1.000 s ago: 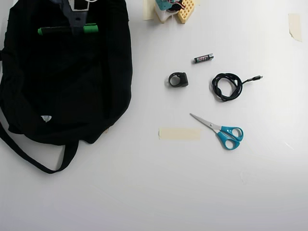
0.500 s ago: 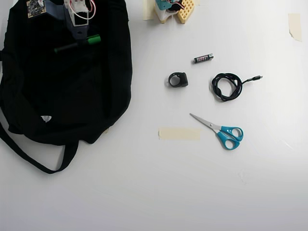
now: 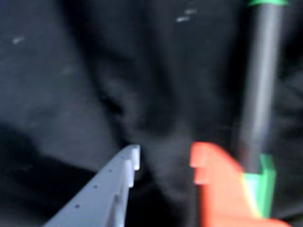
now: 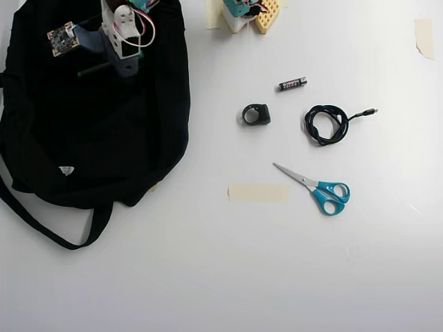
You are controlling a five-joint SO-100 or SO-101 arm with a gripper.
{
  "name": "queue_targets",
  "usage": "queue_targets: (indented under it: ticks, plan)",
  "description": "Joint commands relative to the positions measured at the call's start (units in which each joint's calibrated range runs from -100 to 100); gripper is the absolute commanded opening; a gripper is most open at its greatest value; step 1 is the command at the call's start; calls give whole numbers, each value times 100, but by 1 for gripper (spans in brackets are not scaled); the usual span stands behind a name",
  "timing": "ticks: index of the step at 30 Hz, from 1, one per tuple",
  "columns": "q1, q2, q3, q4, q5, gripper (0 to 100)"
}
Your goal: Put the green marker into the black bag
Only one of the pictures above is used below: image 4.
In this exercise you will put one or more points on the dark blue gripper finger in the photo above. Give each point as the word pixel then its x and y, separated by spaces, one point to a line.
pixel 93 38

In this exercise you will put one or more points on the green black marker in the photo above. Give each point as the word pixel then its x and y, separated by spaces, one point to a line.
pixel 97 68

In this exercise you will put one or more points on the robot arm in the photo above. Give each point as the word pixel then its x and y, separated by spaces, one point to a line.
pixel 266 17

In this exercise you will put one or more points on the black fabric bag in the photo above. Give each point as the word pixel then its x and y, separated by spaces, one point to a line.
pixel 86 121

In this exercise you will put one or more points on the small beige tape piece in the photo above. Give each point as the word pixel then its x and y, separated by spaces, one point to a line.
pixel 152 188

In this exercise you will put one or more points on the black battery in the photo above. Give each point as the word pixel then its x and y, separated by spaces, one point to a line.
pixel 292 84

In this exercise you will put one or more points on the long beige masking tape strip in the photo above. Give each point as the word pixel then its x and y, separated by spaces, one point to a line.
pixel 259 193

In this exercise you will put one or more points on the camera circuit board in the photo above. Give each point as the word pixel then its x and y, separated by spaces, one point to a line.
pixel 63 39

